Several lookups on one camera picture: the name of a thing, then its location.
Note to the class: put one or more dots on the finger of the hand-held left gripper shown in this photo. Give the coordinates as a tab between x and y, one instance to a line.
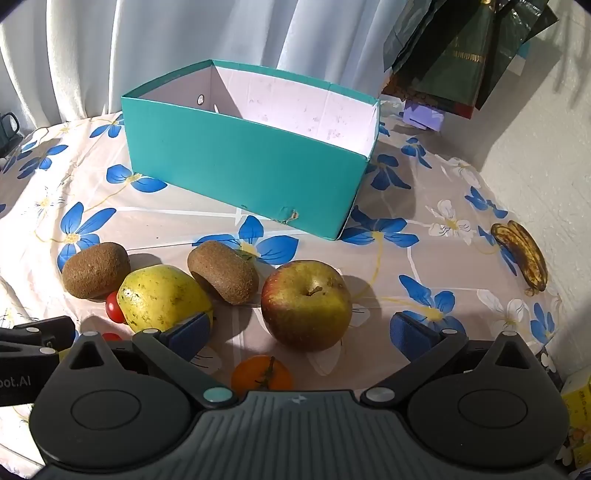
51	334

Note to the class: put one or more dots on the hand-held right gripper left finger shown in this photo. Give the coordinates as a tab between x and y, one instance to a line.
189	334

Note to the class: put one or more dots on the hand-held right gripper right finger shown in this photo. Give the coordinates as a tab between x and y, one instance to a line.
408	332

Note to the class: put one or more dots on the yellow pear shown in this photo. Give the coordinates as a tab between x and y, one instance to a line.
159	295

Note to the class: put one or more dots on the brown kiwi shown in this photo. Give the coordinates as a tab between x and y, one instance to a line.
224	272
96	270

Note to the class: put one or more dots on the red yellow apple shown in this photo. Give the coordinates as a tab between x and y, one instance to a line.
304	307

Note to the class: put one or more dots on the teal cardboard box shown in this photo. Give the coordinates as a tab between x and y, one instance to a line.
240	170

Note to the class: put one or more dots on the red cherry tomato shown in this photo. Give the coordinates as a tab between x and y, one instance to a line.
111	337
114	305

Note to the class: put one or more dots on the orange tangerine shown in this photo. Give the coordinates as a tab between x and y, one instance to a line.
251	376

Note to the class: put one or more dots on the overripe banana bunch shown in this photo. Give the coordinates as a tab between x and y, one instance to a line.
524	254

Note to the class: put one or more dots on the yellow printed box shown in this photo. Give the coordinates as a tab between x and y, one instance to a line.
577	415

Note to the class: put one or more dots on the black mug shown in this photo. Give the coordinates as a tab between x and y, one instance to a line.
8	131

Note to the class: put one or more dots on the small purple box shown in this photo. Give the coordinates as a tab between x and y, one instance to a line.
424	115

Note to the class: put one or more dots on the dark green shopping bag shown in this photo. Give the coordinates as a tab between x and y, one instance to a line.
457	50

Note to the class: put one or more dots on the white curtain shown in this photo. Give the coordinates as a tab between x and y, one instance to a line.
184	41

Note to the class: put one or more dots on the teal and white bag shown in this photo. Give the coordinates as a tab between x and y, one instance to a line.
518	60

